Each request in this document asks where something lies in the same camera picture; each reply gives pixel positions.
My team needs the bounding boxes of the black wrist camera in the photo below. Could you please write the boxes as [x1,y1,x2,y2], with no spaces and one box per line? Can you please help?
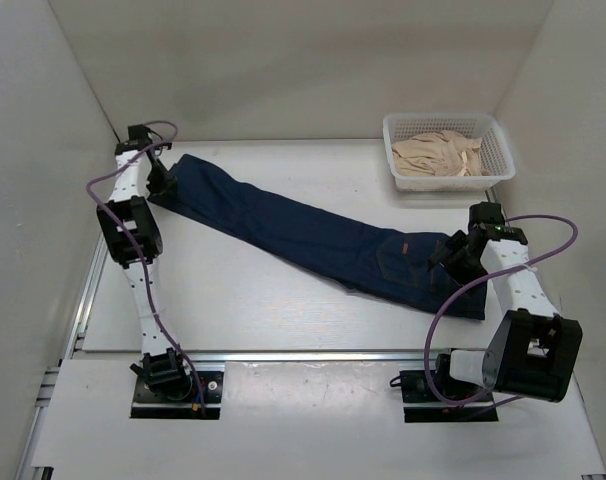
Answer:
[468,201,506,231]
[127,124,153,150]

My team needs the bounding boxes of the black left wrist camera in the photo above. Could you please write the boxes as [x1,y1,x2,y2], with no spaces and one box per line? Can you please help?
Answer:
[127,124,153,150]

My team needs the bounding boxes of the white plastic perforated basket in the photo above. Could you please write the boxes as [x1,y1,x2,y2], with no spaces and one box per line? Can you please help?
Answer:
[383,113,515,192]

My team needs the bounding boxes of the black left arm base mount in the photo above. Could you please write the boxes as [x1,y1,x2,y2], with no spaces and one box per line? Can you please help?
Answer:
[130,363,225,421]

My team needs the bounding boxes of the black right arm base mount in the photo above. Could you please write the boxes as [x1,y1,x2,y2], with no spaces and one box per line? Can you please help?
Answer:
[389,370,499,424]

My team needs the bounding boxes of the beige folded cloth in basket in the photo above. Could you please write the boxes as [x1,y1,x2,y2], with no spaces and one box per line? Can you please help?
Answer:
[392,130,491,177]

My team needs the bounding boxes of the aluminium table edge rail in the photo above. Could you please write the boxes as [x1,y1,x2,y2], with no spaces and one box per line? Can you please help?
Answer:
[57,349,423,371]

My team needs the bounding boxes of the dark blue denim trousers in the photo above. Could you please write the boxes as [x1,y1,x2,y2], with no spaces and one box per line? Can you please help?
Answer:
[148,155,459,313]

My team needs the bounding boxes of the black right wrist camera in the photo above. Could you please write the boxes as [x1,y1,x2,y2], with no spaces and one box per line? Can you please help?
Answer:
[468,201,506,231]

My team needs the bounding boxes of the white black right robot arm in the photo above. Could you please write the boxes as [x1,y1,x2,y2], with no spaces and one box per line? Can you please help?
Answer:
[425,225,583,406]

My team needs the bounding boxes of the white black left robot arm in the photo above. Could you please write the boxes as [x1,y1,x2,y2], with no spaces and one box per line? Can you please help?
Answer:
[86,137,195,402]

